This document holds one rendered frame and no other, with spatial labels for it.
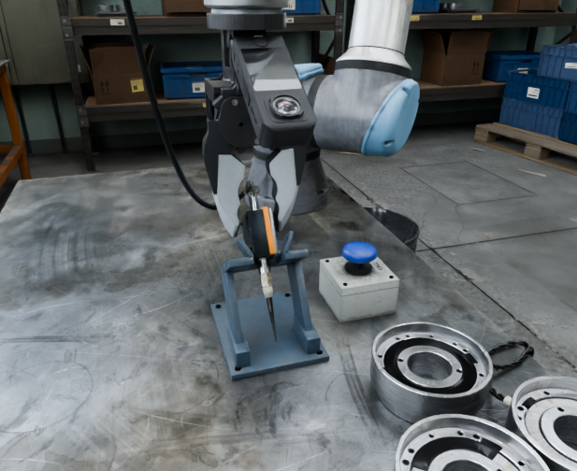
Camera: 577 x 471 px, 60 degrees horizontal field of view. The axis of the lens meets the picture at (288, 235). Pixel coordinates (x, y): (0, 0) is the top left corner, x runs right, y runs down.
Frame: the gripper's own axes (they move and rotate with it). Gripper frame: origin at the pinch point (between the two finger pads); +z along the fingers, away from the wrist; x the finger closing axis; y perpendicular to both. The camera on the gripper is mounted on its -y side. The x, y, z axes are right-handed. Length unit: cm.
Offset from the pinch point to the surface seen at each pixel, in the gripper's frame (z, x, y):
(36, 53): 15, 70, 356
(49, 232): 11.9, 25.7, 32.3
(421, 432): 8.6, -7.1, -22.2
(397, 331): 8.4, -11.4, -10.5
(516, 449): 8.5, -12.9, -25.7
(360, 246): 4.3, -12.0, 0.3
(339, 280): 7.3, -8.8, -1.5
